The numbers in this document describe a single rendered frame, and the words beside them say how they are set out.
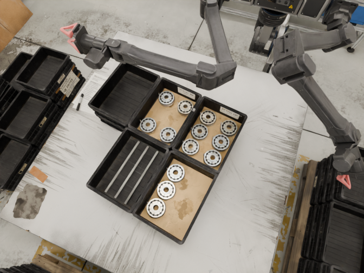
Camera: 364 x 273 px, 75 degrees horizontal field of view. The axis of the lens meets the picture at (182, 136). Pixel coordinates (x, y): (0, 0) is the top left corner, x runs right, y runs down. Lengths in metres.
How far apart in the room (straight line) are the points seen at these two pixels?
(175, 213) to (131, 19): 2.61
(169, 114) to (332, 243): 1.41
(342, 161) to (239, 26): 2.48
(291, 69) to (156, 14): 2.74
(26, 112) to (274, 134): 2.07
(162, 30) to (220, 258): 2.58
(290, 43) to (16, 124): 2.21
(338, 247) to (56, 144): 2.04
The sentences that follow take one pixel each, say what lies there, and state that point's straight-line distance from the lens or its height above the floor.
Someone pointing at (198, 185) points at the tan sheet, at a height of 0.83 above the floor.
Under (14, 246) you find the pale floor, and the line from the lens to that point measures 2.65.
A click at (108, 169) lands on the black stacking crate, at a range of 1.47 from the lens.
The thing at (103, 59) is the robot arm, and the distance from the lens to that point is 1.01.
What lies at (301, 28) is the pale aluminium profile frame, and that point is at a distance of 3.21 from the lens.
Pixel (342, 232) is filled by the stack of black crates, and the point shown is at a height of 0.38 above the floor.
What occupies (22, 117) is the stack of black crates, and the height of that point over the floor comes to 0.38.
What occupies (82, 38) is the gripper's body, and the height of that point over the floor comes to 1.47.
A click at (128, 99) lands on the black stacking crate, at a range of 1.63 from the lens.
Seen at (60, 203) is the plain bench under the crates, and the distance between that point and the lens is 1.69.
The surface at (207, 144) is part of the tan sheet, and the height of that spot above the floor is 0.83.
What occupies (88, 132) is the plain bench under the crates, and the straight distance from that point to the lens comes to 1.76.
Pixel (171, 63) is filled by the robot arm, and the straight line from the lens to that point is 0.91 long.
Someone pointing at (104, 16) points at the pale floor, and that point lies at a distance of 3.53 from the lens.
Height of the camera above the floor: 2.18
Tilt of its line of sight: 68 degrees down
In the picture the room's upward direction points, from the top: 5 degrees counter-clockwise
